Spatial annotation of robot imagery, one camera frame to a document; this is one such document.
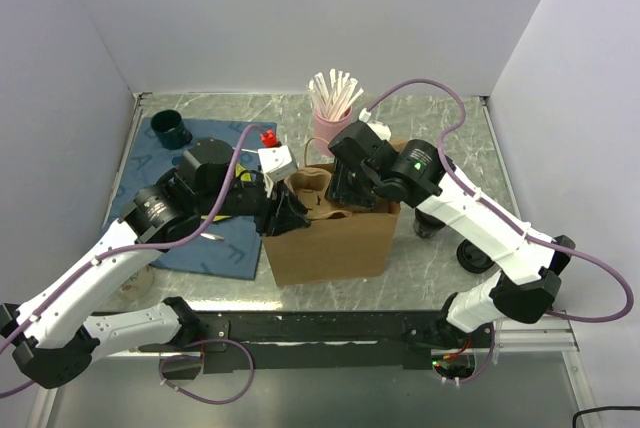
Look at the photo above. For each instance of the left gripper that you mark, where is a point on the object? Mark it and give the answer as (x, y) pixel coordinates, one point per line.
(285, 212)

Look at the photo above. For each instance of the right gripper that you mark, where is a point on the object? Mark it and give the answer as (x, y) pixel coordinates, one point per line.
(339, 189)

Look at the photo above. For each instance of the single pulp cup carrier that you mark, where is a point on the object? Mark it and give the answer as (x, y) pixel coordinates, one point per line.
(310, 186)

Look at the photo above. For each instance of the brown paper bag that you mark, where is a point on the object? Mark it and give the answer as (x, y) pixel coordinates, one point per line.
(333, 249)

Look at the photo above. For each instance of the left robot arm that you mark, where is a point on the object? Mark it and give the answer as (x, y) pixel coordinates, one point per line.
(56, 335)

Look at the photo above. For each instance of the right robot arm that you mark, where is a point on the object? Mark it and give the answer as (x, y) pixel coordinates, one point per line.
(528, 279)

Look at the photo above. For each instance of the pink straw holder cup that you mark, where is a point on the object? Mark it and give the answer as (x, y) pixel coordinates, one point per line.
(327, 129)

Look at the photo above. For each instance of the white paper straws bundle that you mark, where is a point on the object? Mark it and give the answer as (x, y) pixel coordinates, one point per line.
(331, 98)

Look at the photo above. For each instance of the blue letter placemat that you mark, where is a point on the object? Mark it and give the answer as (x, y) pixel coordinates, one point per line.
(236, 256)

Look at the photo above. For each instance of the green polka dot plate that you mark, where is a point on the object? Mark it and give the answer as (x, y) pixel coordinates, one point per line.
(217, 218)

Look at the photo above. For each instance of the silver fork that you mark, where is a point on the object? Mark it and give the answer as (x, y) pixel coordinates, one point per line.
(212, 237)

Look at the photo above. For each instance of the dark green mug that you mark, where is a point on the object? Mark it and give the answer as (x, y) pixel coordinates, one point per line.
(170, 129)

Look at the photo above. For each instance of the green cup at edge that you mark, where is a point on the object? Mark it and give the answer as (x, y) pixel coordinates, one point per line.
(138, 284)

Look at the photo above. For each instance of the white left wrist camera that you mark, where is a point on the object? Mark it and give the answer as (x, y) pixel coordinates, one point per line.
(277, 163)

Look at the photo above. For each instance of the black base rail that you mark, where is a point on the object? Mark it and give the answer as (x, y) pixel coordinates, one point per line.
(325, 339)

